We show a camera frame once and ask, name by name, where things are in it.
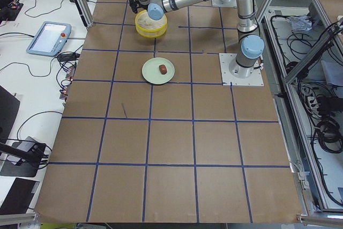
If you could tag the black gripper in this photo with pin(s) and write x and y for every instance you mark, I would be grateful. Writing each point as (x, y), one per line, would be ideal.
(141, 5)

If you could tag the brown bun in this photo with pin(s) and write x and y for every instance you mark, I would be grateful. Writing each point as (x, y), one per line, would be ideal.
(163, 69)

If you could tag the white bun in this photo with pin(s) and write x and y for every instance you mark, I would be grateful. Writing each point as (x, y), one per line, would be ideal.
(146, 21)

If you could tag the yellow bamboo steamer near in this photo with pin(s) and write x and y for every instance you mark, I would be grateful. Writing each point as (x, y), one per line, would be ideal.
(155, 31)

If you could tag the light green plate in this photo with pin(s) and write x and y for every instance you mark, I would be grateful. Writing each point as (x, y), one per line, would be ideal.
(151, 73)

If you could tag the black power adapter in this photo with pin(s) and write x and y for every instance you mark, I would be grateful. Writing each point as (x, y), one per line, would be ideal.
(67, 57)

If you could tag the blue teach pendant near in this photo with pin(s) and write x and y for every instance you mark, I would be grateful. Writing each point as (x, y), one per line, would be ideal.
(50, 39)

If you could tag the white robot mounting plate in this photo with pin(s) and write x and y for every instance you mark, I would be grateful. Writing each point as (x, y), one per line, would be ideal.
(254, 78)

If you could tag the black laptop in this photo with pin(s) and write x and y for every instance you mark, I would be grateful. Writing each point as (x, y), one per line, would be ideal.
(9, 109)

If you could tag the black camera arm mount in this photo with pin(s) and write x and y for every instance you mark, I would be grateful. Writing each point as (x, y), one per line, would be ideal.
(27, 151)

